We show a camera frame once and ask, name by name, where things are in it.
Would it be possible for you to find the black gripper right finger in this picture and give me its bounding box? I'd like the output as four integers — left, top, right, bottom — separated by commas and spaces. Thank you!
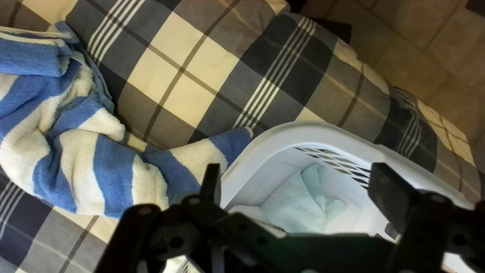
366, 160, 485, 273

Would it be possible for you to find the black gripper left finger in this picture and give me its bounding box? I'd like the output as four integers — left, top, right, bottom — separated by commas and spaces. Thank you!
95, 162, 239, 273

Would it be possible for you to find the white and blue striped towel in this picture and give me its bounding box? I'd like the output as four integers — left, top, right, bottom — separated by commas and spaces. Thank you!
0, 21, 254, 219

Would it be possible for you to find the white plastic laundry basket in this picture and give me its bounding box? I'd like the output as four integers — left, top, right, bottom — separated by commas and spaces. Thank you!
216, 119, 477, 245

